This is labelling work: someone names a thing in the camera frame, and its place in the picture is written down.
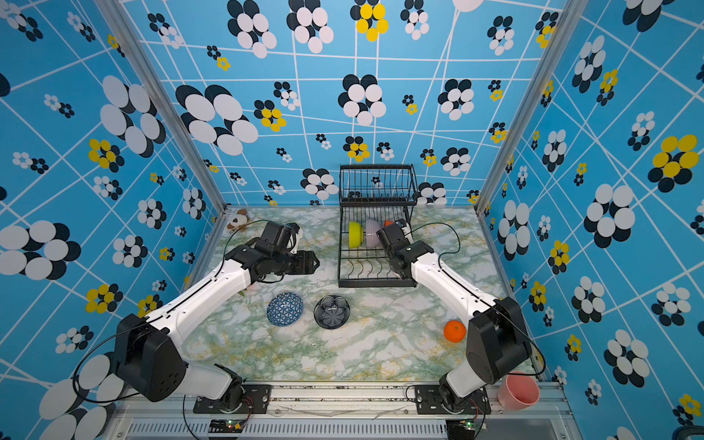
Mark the circuit board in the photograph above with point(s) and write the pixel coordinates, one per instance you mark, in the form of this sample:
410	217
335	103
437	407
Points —
226	426
460	430

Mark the left circuit board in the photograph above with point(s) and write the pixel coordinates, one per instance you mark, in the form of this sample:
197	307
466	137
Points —
226	426

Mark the lime green bowl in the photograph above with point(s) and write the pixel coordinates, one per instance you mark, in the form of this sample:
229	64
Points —
355	235

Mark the blue patterned bowl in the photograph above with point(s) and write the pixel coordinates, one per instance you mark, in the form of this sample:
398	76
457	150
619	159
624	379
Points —
285	309

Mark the pink plastic cup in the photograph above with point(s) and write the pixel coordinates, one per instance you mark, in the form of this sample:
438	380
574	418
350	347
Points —
518	392

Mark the lilac plastic bowl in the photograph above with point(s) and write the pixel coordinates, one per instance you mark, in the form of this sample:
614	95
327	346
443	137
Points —
371	229

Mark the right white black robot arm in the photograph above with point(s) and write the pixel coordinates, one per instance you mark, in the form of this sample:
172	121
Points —
496	338

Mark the small plush toy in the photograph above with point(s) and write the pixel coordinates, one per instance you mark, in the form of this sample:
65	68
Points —
238	221

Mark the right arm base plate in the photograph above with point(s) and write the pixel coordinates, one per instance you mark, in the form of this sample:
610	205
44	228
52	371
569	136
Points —
429	399

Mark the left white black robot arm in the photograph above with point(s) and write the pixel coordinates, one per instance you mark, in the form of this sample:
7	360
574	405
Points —
148	350

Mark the black patterned bowl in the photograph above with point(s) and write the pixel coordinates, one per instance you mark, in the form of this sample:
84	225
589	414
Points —
332	312

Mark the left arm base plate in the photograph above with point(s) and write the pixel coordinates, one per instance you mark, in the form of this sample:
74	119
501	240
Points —
253	399

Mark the black wire dish rack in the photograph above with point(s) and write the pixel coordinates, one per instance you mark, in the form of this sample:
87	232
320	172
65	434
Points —
370	198

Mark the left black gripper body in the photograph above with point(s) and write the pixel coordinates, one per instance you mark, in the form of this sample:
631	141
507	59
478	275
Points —
290	262

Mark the orange fruit right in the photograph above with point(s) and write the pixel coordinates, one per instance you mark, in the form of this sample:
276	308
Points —
455	331

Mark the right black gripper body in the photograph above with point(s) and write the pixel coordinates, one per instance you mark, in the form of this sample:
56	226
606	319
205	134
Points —
418	246

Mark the right circuit board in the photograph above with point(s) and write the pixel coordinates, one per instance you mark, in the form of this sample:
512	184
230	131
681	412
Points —
460	430

